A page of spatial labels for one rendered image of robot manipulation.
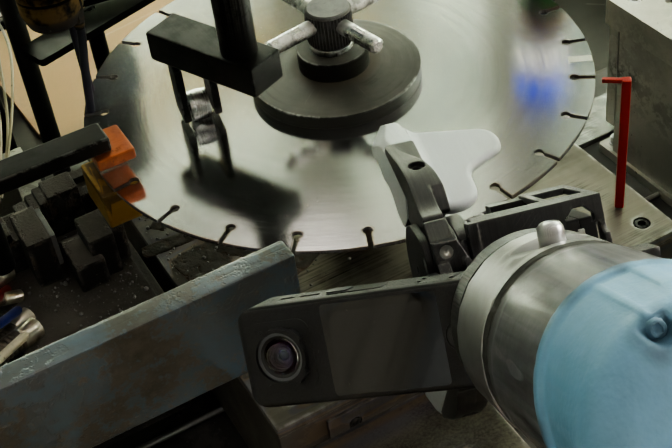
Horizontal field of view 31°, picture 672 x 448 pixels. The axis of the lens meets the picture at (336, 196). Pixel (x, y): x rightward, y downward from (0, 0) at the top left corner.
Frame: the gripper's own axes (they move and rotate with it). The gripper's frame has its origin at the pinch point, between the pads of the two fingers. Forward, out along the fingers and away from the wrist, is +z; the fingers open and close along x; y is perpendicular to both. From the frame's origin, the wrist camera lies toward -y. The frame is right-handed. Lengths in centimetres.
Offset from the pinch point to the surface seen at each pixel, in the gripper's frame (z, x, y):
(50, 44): 29.4, 17.4, -18.0
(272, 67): 6.3, 12.0, -4.0
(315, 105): 10.4, 9.2, -1.6
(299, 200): 4.9, 4.2, -4.3
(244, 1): 4.1, 15.9, -4.9
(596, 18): 50, 10, 31
